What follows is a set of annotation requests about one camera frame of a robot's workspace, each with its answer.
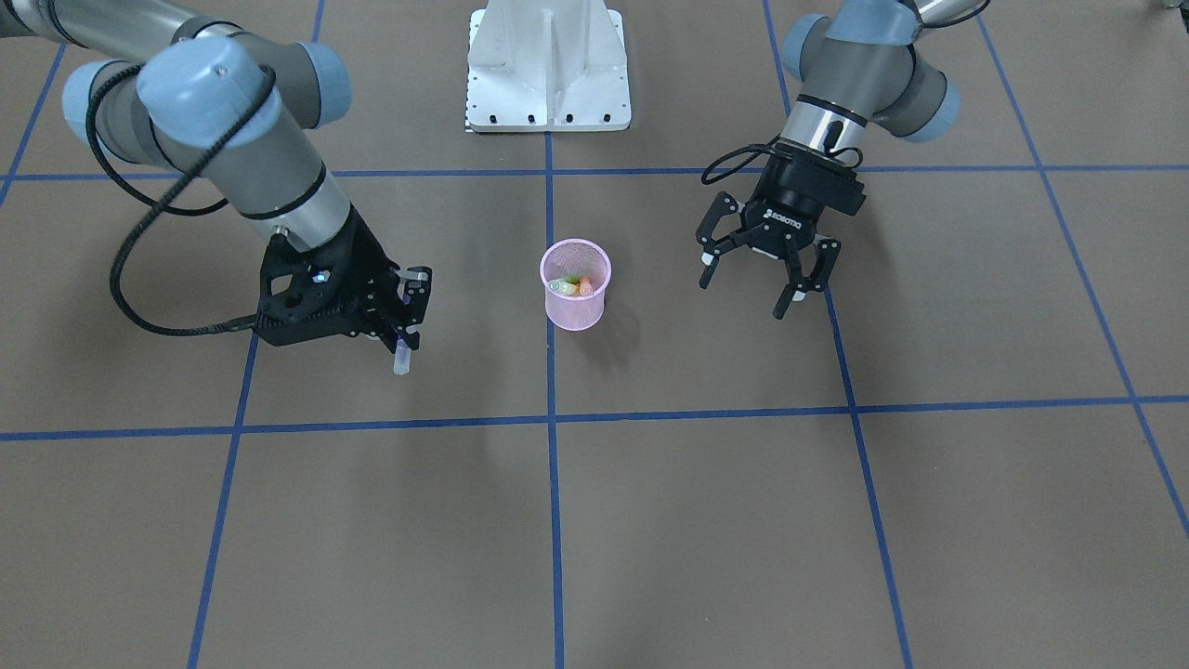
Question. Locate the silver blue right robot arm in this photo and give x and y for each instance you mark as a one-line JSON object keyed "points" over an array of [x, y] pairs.
{"points": [[190, 114]]}

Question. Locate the purple marker pen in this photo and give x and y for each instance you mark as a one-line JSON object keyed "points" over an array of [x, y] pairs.
{"points": [[401, 357]]}

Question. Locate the pink mesh pen holder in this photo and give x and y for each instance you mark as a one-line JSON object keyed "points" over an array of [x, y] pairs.
{"points": [[582, 258]]}

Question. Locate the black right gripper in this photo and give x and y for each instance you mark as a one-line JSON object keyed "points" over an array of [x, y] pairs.
{"points": [[369, 267]]}

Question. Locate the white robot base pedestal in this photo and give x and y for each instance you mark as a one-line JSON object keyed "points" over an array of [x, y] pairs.
{"points": [[547, 67]]}

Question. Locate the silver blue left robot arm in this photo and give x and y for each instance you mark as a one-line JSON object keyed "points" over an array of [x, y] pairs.
{"points": [[857, 68]]}

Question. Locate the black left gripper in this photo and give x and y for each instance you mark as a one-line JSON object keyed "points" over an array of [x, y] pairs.
{"points": [[796, 203]]}

